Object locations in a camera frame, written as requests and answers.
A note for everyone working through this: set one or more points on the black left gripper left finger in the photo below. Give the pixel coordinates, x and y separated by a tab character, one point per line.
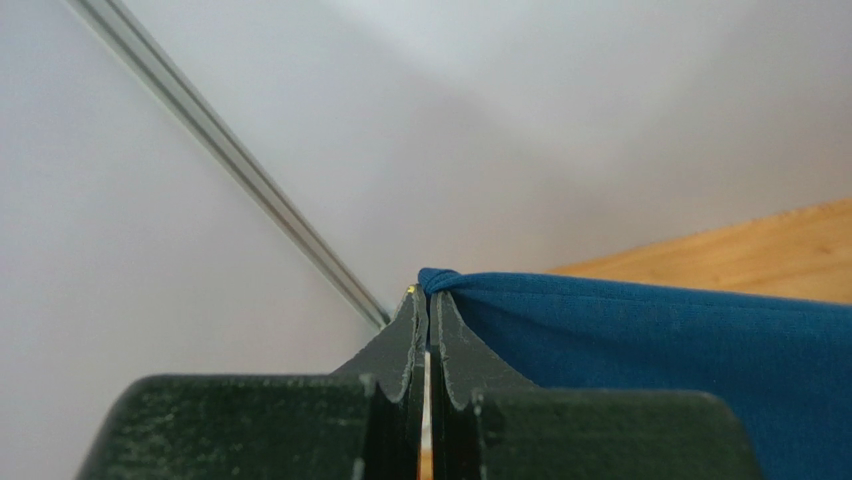
362	421

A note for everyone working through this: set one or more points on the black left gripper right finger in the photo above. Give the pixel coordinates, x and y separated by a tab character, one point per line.
491	422

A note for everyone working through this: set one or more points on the navy blue t shirt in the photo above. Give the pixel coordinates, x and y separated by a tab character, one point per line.
782	365

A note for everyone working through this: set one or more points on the left aluminium corner post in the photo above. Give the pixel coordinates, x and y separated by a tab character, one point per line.
138	49

